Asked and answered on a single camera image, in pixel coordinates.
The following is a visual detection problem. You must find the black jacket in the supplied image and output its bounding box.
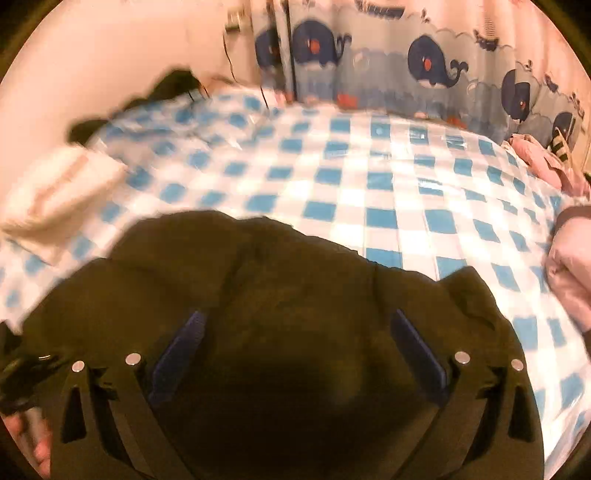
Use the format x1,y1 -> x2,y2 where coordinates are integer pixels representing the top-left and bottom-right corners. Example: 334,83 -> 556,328
18,210 -> 546,480

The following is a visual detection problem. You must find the pink patterned cloth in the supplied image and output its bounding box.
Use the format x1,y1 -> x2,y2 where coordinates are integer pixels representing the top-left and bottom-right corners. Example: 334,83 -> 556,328
540,152 -> 591,198

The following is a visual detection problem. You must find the star and whale print curtain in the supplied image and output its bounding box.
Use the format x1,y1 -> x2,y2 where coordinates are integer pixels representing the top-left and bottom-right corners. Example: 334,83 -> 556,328
252,0 -> 591,158

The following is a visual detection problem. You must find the black power cable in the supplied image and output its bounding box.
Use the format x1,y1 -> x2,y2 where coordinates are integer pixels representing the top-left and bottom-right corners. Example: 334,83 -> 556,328
222,28 -> 271,109

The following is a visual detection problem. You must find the blue white checkered bed sheet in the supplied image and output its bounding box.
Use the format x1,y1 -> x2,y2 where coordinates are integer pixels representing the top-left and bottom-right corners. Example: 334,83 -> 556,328
0,88 -> 591,480

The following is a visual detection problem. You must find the white folded cloth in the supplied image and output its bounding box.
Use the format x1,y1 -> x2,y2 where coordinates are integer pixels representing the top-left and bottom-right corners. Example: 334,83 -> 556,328
0,145 -> 129,265

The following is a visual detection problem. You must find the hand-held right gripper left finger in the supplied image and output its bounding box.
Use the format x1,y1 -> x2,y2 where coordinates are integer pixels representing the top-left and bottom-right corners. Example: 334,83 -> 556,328
48,309 -> 206,480

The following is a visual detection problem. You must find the person's left hand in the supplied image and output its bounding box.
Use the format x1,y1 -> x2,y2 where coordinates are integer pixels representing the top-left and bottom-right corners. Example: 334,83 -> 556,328
4,411 -> 52,478

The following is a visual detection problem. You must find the wall power socket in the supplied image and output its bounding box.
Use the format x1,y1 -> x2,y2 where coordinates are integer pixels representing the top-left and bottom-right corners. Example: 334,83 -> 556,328
224,8 -> 246,34

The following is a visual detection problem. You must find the pink pillow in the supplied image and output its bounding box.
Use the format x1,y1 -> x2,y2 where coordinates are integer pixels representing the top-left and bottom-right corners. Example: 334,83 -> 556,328
510,134 -> 561,178

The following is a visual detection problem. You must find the pink and brown garment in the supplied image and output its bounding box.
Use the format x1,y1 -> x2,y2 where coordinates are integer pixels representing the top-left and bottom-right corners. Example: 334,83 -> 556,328
544,205 -> 591,361

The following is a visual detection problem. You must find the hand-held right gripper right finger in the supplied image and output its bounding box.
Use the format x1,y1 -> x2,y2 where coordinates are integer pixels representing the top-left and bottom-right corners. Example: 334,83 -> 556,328
390,307 -> 546,480

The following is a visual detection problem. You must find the black and cream striped cloth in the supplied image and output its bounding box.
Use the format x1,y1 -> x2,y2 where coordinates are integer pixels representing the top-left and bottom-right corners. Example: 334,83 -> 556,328
549,127 -> 579,168

